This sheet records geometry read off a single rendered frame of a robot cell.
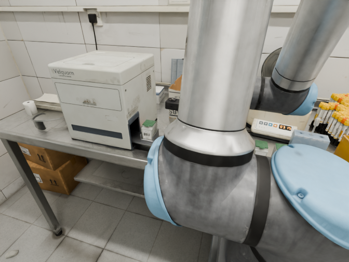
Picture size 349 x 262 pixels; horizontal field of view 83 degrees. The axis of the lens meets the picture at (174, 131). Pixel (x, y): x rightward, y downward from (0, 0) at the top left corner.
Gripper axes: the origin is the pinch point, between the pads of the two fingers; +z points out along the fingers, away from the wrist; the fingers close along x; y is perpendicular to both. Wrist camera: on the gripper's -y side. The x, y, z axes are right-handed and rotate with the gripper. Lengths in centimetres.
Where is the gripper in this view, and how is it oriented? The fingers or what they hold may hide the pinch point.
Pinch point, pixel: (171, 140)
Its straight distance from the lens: 71.9
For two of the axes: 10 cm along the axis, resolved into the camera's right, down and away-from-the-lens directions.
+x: 2.9, -5.1, 8.1
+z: -4.8, 6.6, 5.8
